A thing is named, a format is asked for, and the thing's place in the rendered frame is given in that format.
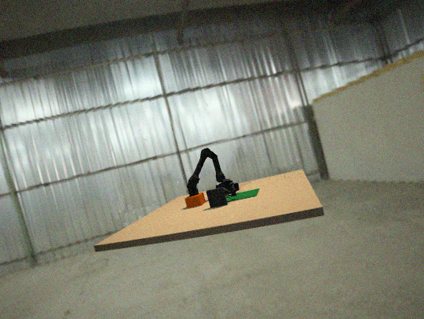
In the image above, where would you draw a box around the green circuit board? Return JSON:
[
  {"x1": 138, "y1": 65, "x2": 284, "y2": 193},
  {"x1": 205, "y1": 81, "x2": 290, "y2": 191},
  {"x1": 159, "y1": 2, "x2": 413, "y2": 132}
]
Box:
[{"x1": 226, "y1": 189, "x2": 259, "y2": 202}]

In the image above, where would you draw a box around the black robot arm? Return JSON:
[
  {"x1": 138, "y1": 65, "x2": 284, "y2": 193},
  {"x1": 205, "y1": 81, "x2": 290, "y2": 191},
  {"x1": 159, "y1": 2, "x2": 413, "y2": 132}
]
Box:
[{"x1": 186, "y1": 148, "x2": 234, "y2": 196}]

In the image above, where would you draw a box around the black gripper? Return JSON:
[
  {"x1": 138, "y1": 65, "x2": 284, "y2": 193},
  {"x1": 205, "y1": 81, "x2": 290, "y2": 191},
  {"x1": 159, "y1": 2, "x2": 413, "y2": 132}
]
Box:
[{"x1": 224, "y1": 183, "x2": 239, "y2": 195}]

